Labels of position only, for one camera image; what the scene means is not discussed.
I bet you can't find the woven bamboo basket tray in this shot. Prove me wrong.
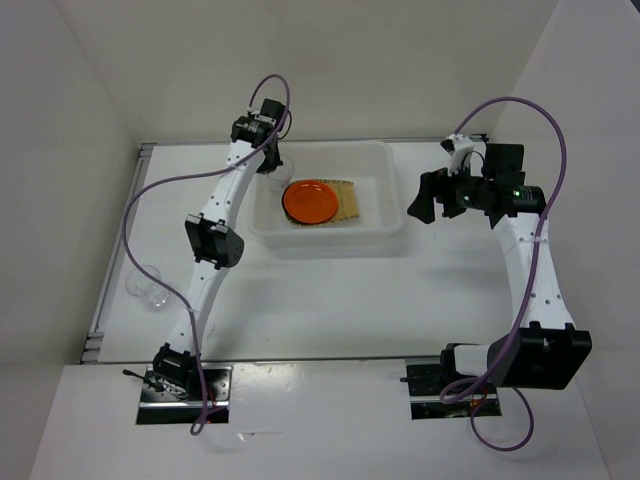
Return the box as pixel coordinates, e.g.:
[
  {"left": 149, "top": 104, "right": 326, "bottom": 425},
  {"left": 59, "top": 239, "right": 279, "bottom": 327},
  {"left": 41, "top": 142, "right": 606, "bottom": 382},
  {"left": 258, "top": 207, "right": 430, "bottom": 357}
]
[{"left": 281, "top": 179, "right": 360, "bottom": 227}]

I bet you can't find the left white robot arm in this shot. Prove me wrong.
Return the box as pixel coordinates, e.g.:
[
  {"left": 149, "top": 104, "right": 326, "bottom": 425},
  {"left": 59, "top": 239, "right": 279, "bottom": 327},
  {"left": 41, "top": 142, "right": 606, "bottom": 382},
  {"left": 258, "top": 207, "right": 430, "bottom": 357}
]
[{"left": 153, "top": 99, "right": 287, "bottom": 400}]

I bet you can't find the clear plastic cup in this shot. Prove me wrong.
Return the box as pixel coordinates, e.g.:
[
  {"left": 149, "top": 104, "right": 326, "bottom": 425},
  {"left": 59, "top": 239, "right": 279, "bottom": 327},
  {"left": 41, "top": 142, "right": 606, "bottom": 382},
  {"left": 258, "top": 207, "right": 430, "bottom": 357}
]
[
  {"left": 265, "top": 154, "right": 295, "bottom": 193},
  {"left": 125, "top": 269, "right": 170, "bottom": 311}
]

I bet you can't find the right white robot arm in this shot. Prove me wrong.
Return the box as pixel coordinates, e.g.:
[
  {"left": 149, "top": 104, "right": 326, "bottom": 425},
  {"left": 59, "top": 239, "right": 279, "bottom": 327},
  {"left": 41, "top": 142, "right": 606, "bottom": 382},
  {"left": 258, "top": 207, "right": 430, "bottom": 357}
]
[{"left": 407, "top": 134, "right": 592, "bottom": 393}]

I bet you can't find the translucent plastic bin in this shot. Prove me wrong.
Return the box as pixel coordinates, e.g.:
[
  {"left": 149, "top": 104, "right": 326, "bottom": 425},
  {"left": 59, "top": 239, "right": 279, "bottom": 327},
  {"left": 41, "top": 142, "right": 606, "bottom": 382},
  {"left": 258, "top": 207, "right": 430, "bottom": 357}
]
[{"left": 247, "top": 140, "right": 404, "bottom": 248}]

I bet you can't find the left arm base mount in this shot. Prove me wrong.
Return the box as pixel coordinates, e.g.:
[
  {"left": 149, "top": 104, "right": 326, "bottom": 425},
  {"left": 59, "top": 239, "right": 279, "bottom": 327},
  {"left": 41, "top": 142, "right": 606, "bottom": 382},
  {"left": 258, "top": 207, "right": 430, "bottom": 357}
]
[{"left": 121, "top": 364, "right": 233, "bottom": 425}]

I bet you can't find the purple cable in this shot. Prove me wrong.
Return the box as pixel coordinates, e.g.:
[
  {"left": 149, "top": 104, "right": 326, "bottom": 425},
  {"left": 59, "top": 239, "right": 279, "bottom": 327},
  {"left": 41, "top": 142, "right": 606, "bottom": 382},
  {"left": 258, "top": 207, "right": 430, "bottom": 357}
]
[
  {"left": 120, "top": 74, "right": 293, "bottom": 435},
  {"left": 439, "top": 95, "right": 568, "bottom": 451}
]

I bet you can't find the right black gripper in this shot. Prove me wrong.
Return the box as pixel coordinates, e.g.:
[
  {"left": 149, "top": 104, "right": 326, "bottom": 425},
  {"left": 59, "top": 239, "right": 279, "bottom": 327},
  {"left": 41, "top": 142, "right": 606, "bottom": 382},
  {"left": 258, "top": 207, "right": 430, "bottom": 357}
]
[{"left": 408, "top": 158, "right": 494, "bottom": 223}]

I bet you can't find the orange plastic plate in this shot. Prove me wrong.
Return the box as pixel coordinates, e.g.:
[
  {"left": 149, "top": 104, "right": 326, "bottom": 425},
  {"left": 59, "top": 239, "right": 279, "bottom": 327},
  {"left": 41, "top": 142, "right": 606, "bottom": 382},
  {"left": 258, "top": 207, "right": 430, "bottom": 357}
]
[{"left": 281, "top": 180, "right": 339, "bottom": 225}]

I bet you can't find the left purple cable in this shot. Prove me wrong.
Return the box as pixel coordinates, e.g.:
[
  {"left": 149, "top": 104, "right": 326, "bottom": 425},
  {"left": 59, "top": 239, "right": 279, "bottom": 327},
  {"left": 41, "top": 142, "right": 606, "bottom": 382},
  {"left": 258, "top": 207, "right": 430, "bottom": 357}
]
[{"left": 120, "top": 74, "right": 293, "bottom": 435}]

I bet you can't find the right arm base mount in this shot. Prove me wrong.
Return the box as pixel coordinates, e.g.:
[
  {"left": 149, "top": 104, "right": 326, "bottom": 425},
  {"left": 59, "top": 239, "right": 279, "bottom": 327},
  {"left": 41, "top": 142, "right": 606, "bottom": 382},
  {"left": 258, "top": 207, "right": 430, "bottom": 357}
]
[{"left": 400, "top": 357, "right": 502, "bottom": 420}]

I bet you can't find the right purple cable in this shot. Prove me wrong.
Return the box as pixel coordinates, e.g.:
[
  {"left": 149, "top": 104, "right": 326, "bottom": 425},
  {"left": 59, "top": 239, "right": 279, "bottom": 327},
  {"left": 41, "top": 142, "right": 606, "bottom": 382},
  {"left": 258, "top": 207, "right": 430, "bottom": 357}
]
[{"left": 439, "top": 95, "right": 568, "bottom": 451}]

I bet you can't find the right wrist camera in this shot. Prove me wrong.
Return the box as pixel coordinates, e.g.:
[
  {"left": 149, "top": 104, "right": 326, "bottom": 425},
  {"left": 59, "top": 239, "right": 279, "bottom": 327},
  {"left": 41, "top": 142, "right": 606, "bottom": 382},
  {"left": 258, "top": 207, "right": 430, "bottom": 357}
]
[{"left": 440, "top": 134, "right": 475, "bottom": 176}]

